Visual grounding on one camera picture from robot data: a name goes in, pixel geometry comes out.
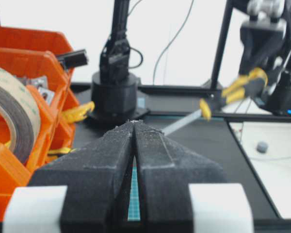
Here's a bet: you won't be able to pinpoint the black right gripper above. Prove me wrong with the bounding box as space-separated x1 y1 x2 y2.
239 18 287 85

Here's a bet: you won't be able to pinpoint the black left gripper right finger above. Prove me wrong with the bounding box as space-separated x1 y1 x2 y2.
133 119 228 233

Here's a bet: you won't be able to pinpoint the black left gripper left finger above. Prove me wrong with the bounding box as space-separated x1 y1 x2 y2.
28 122 134 233

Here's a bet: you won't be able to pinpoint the large yellow black screwdriver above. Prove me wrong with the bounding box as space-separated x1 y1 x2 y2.
162 67 268 136

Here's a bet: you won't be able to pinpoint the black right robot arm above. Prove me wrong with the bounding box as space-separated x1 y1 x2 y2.
135 0 291 233

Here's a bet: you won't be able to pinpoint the black left robot arm base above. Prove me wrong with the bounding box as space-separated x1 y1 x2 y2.
89 0 149 125

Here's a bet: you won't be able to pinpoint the yellow tool on table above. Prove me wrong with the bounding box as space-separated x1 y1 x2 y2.
62 101 95 124

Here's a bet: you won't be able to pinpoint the orange bin with tape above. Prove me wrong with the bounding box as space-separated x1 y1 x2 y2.
0 47 75 222

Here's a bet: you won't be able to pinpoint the small grey cap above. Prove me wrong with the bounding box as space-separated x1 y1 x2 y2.
256 141 269 153

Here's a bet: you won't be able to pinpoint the metal corner brackets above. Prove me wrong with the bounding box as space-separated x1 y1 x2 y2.
16 75 55 105

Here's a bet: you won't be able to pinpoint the upper aluminium extrusion profile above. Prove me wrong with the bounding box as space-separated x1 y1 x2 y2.
56 49 88 70

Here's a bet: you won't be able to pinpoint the double-sided tape roll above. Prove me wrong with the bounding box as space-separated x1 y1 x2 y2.
0 67 41 163

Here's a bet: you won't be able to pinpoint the orange bin with brackets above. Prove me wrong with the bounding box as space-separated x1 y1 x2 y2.
0 26 79 150

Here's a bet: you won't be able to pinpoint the black frame post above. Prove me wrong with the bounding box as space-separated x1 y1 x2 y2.
202 0 235 90

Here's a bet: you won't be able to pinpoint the grey cable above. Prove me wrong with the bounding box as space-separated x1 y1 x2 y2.
152 0 195 85

